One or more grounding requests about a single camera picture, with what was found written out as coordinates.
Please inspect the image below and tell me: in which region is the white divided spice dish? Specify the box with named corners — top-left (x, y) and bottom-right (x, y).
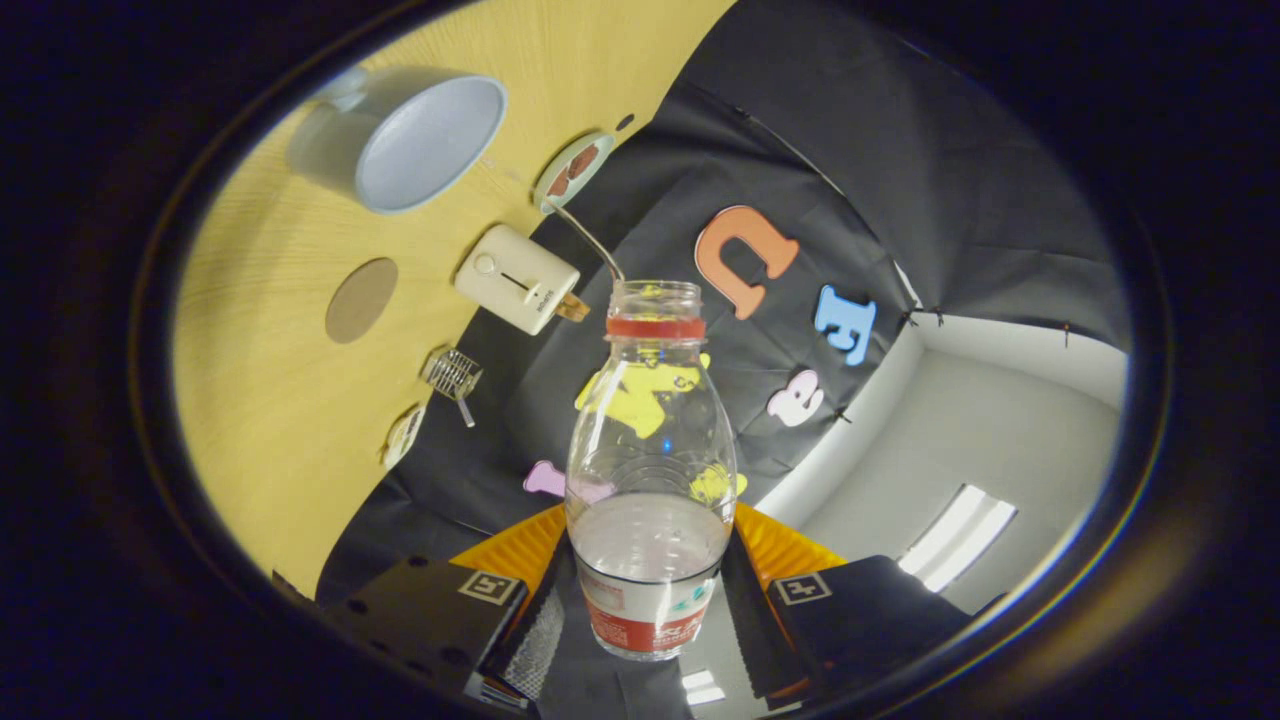
top-left (381, 404), bottom-right (427, 471)

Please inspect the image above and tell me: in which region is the white toaster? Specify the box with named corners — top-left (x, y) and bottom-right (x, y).
top-left (454, 224), bottom-right (581, 336)

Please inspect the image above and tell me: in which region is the round brown coaster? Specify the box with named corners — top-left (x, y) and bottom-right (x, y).
top-left (325, 258), bottom-right (399, 345)

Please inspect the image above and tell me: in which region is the black backdrop cloth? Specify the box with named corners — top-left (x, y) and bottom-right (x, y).
top-left (315, 0), bottom-right (1133, 606)

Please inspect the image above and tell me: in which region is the metal wire basket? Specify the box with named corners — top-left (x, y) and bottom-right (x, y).
top-left (423, 347), bottom-right (484, 401)

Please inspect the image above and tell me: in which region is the wooden table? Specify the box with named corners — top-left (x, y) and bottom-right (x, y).
top-left (172, 0), bottom-right (736, 601)

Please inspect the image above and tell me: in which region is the pale green plate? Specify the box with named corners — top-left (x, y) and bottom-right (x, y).
top-left (532, 132), bottom-right (616, 213)

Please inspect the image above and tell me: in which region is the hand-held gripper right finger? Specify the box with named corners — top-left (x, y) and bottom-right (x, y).
top-left (720, 503), bottom-right (1006, 701)

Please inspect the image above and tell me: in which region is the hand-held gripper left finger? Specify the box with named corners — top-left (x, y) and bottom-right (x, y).
top-left (330, 503), bottom-right (579, 706)

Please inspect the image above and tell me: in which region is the white cup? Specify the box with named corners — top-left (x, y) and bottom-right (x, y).
top-left (287, 66), bottom-right (509, 215)

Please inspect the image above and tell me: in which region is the large ceiling light panel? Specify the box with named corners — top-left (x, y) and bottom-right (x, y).
top-left (897, 484), bottom-right (1018, 593)

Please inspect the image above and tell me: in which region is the clear plastic juice bottle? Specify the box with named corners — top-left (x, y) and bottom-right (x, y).
top-left (565, 280), bottom-right (739, 661)

